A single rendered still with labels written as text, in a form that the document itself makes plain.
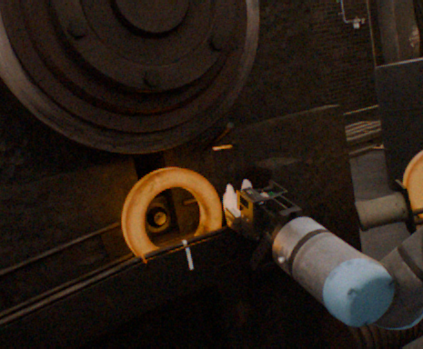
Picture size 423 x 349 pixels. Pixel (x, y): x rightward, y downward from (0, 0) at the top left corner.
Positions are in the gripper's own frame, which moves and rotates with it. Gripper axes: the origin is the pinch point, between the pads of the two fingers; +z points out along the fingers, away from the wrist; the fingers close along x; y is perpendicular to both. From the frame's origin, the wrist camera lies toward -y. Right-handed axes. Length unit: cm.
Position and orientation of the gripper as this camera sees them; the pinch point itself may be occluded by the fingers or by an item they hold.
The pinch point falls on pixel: (229, 200)
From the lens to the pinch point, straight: 92.2
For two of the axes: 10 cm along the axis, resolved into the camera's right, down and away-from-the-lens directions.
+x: -8.8, 2.5, -4.1
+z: -4.8, -3.8, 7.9
